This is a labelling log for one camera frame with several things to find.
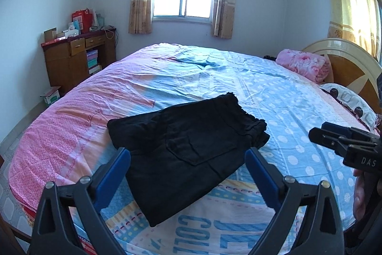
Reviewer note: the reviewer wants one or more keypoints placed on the stacked books in desk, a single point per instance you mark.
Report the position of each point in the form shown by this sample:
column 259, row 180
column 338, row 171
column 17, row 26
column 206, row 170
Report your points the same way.
column 92, row 59

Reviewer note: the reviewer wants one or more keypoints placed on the person's right hand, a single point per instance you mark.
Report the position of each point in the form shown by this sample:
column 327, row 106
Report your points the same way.
column 362, row 179

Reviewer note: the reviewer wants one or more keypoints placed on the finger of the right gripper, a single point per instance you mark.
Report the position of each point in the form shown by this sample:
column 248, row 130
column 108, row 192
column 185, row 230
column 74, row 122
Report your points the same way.
column 330, row 140
column 348, row 132

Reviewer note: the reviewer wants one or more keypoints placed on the cream and wood headboard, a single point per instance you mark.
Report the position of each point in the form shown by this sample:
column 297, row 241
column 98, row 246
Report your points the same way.
column 352, row 67

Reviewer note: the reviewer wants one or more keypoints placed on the white tissue box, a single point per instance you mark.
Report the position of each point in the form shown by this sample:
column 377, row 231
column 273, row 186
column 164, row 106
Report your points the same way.
column 71, row 33

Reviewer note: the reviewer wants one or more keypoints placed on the red gift bag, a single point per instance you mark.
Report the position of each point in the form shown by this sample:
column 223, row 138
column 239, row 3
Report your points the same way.
column 84, row 19

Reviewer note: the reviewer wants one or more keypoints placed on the wooden desk cabinet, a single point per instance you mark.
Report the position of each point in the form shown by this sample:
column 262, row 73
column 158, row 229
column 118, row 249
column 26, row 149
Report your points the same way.
column 66, row 60

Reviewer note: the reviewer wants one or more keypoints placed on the small box on floor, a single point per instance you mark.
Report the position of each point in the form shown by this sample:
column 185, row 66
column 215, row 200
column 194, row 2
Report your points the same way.
column 51, row 96

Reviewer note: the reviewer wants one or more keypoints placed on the yellow side curtain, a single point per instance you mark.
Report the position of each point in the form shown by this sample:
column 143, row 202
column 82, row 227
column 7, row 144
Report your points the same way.
column 358, row 21

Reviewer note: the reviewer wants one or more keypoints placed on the grey patterned pillow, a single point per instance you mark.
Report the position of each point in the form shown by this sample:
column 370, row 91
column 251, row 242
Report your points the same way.
column 354, row 103

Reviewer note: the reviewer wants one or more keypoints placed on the pink floral folded quilt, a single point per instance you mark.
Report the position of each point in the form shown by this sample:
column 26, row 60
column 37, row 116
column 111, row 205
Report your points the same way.
column 314, row 67

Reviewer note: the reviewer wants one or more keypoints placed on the black pants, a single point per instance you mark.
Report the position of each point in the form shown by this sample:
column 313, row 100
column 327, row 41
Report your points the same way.
column 181, row 153

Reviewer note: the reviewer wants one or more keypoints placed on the round bed with patterned sheet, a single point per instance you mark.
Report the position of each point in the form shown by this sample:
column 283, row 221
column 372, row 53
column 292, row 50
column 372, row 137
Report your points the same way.
column 70, row 140

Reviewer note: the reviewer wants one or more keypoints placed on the brown cardboard box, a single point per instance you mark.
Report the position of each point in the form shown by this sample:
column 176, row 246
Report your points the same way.
column 50, row 35

